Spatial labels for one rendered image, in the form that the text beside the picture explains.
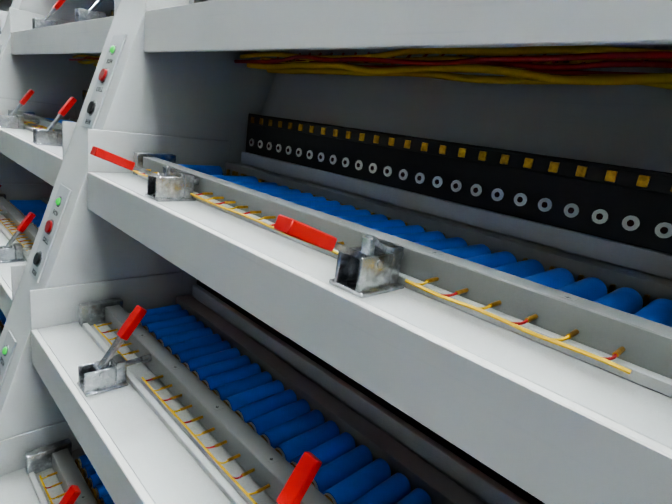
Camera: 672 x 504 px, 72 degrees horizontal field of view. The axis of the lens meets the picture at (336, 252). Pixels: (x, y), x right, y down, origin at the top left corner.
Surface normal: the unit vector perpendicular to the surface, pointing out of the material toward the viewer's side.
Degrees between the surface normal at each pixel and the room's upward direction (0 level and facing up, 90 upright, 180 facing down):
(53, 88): 90
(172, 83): 90
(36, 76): 90
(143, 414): 18
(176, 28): 108
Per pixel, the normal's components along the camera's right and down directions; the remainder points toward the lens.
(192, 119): 0.69, 0.28
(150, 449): 0.14, -0.96
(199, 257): -0.71, 0.09
